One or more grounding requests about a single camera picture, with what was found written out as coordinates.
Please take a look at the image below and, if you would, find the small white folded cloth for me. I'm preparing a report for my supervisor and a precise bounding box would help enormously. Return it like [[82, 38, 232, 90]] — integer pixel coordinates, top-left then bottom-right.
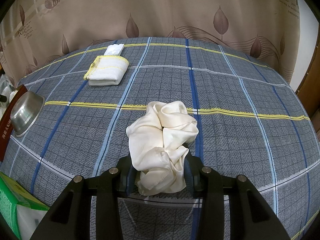
[[103, 44, 124, 56]]

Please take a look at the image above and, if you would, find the beige printed curtain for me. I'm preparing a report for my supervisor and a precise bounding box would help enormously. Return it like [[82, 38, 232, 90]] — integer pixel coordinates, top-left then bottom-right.
[[1, 0, 300, 83]]

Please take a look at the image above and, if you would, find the cream satin cloth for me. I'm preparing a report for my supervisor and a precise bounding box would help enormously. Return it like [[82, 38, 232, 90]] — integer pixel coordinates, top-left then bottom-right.
[[126, 101, 199, 196]]

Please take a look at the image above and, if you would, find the white yellow-edged towel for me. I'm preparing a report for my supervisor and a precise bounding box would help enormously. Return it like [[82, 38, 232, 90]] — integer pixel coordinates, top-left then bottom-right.
[[84, 55, 129, 86]]

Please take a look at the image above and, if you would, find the green white tissue box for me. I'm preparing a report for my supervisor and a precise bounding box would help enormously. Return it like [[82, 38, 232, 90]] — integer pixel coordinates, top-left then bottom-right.
[[1, 173, 49, 239]]

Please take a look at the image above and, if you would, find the stainless steel bowl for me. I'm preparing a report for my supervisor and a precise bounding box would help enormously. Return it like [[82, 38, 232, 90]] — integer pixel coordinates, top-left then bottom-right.
[[10, 91, 46, 138]]

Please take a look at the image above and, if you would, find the gold red tin tray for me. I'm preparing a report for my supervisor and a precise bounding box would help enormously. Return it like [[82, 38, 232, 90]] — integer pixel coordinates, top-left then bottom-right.
[[0, 85, 28, 162]]

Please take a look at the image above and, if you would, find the grey plaid tablecloth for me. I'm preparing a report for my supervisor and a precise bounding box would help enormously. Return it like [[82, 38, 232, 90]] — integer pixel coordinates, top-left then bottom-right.
[[1, 37, 319, 239]]

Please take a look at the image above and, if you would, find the brown wooden door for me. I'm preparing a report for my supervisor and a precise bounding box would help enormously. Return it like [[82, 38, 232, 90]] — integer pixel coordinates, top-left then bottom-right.
[[294, 72, 320, 143]]

